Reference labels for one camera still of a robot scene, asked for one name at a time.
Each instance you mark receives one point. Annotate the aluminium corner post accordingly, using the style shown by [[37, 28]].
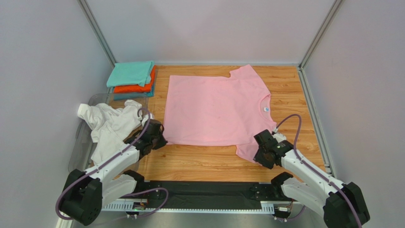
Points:
[[308, 78], [84, 5]]

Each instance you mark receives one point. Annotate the folded orange t-shirt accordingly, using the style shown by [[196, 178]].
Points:
[[137, 88]]

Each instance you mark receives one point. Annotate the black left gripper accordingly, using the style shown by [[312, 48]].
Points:
[[162, 142]]

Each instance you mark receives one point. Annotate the folded teal t-shirt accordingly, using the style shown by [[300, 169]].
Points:
[[124, 96]]

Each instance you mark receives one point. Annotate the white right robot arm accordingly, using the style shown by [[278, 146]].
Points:
[[341, 205]]

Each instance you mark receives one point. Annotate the pink t-shirt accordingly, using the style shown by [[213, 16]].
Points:
[[218, 111]]

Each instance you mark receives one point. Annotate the clear plastic bin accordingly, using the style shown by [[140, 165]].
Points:
[[84, 146]]

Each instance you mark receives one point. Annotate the aluminium front frame rail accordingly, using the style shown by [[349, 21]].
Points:
[[157, 197]]

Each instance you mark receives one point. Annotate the right aluminium corner post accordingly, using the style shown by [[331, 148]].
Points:
[[308, 78]]

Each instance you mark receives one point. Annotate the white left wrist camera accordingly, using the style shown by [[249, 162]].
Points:
[[146, 117]]

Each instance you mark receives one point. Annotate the left aluminium corner post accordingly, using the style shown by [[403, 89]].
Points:
[[84, 5]]

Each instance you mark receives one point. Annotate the white t-shirt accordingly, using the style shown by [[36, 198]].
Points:
[[109, 126]]

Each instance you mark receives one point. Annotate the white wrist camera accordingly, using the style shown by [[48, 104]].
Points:
[[277, 135], [146, 117]]

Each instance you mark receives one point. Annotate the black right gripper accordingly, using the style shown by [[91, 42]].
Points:
[[262, 147]]

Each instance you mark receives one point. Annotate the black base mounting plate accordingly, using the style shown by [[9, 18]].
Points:
[[214, 195]]

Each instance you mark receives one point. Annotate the folded mint green t-shirt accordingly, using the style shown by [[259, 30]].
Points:
[[131, 73]]

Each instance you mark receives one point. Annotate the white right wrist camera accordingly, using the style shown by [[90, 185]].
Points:
[[277, 135]]

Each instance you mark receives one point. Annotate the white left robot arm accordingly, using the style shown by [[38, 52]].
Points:
[[104, 177]]

